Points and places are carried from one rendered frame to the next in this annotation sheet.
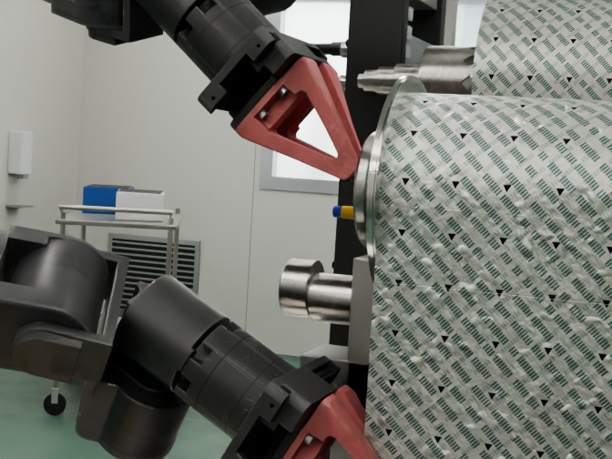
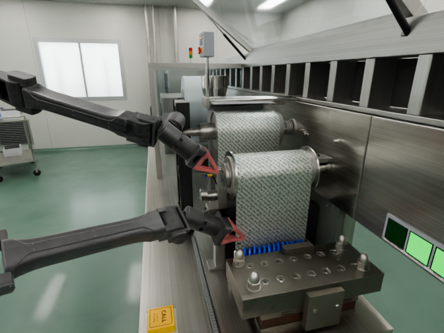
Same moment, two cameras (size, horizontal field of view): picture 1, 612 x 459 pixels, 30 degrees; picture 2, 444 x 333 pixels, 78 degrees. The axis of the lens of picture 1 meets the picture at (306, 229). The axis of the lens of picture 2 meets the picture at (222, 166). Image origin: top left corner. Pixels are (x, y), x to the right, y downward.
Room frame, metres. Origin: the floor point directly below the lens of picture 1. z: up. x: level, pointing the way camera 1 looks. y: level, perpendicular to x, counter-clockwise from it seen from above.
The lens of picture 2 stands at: (0.09, 0.38, 1.54)
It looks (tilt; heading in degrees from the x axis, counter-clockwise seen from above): 19 degrees down; 327
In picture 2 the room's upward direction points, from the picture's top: straight up
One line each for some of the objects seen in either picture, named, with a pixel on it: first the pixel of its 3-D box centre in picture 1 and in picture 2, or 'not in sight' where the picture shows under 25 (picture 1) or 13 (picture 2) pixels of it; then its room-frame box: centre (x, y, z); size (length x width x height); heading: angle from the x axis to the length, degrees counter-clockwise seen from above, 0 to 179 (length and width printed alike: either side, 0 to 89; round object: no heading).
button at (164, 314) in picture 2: not in sight; (160, 320); (0.65, 0.21, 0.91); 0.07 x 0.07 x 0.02; 70
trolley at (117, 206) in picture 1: (120, 294); (10, 141); (5.49, 0.88, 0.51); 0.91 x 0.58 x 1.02; 4
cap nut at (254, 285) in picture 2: not in sight; (254, 279); (0.51, 0.01, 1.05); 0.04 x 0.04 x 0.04
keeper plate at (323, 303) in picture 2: not in sight; (323, 308); (0.41, -0.14, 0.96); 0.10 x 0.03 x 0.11; 70
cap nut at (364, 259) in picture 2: not in sight; (364, 260); (0.40, -0.29, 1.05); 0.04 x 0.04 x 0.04
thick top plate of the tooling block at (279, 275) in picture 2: not in sight; (301, 274); (0.50, -0.15, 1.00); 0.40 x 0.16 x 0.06; 70
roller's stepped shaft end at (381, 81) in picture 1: (392, 82); (191, 132); (0.99, -0.07, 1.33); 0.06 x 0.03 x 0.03; 70
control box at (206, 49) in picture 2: not in sight; (205, 45); (1.23, -0.27, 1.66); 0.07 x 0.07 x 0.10; 76
